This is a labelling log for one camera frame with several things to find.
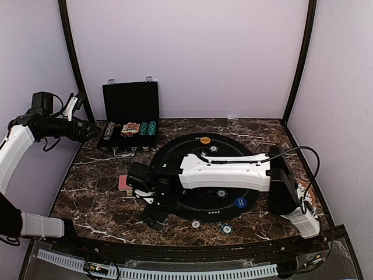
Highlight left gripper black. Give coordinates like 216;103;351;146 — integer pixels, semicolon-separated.
40;115;101;143

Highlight red white chip stack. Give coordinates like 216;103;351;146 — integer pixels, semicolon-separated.
191;220;201;229

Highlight blue green chip stack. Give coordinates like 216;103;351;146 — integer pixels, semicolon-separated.
219;223;234;235

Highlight blue small blind button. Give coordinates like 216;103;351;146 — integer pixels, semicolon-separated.
234;197;248;209

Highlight orange big blind button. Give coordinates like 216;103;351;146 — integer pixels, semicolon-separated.
200;136;211;145

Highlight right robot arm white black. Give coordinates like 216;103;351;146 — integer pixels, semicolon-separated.
127;145;321;253

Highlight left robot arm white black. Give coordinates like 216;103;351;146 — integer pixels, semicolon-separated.
1;92;100;254

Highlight black white chips in case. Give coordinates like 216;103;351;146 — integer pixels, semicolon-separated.
103;122;115;141

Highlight card box in case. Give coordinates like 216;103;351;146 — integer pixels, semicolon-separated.
121;122;140;137

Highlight black poker chip case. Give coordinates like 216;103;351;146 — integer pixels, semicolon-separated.
97;80;160;152

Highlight red playing card deck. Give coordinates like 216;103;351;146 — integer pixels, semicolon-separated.
118;175;131;191

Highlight teal chips in case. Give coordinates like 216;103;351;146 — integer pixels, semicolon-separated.
139;121;157;136

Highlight round black poker mat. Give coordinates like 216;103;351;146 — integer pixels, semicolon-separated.
150;134;259;223

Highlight floral patterned ceramic plate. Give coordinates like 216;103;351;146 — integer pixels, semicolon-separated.
297;180;316;216

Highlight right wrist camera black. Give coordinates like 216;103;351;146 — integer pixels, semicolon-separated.
126;162;151;193

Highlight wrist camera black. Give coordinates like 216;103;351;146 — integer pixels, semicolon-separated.
31;92;54;116
126;162;151;193

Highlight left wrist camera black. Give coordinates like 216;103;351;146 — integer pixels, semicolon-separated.
31;92;54;116

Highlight white cable duct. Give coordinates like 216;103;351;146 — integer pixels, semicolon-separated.
37;249;279;279

